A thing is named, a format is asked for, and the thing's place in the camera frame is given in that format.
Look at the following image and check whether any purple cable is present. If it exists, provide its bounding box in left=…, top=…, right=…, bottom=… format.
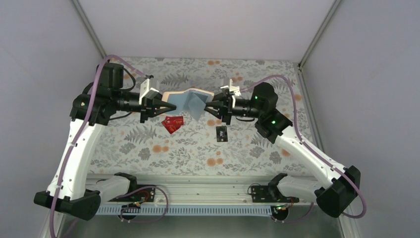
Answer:
left=48, top=55, right=168, bottom=238
left=239, top=74, right=368, bottom=224

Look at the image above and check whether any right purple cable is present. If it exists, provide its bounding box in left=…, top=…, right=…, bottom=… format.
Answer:
left=239, top=74, right=368, bottom=224

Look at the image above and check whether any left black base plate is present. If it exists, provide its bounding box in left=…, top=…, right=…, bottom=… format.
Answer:
left=110, top=184, right=156, bottom=202

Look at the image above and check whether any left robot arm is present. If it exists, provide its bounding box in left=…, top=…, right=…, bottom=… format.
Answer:
left=34, top=61, right=176, bottom=221

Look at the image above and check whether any floral patterned table mat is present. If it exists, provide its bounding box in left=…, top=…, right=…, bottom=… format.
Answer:
left=89, top=57, right=312, bottom=176

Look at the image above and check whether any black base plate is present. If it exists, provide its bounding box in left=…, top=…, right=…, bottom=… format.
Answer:
left=248, top=184, right=300, bottom=203
left=110, top=184, right=156, bottom=202

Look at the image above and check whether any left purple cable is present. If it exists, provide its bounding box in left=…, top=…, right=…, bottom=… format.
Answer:
left=48, top=55, right=168, bottom=238

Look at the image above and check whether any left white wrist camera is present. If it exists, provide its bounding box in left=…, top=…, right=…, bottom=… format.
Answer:
left=139, top=75, right=159, bottom=105

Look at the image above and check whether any red credit card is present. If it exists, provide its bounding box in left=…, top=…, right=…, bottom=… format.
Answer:
left=164, top=125, right=182, bottom=134
left=162, top=116, right=184, bottom=128

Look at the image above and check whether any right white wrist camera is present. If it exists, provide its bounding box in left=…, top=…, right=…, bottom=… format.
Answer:
left=221, top=78, right=241, bottom=97

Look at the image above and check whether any grey slotted cable duct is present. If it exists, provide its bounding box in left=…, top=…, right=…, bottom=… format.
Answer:
left=64, top=205, right=279, bottom=217

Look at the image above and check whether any aluminium mounting rail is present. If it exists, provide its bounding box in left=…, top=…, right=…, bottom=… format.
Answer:
left=54, top=180, right=349, bottom=206

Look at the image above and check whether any black credit card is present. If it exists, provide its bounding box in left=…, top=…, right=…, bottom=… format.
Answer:
left=216, top=126, right=228, bottom=142

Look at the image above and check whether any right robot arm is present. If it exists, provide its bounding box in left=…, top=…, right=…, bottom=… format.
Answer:
left=205, top=82, right=361, bottom=218

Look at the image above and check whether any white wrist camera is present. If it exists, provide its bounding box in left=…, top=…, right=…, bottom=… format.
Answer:
left=221, top=78, right=241, bottom=97
left=139, top=75, right=159, bottom=105

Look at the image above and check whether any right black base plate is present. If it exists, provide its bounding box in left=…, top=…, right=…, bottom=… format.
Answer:
left=248, top=184, right=300, bottom=203

